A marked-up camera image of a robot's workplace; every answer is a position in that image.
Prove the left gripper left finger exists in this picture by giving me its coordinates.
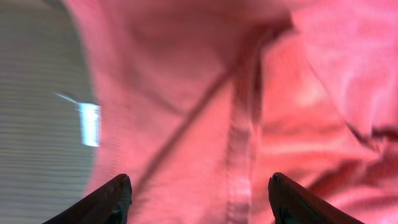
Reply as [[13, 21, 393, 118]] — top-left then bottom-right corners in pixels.
[[44, 174, 132, 224]]

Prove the red orange t-shirt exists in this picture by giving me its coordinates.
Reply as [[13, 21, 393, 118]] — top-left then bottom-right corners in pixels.
[[65, 0, 397, 223]]

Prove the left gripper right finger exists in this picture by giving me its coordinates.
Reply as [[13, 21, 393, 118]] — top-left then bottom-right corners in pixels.
[[268, 172, 363, 224]]

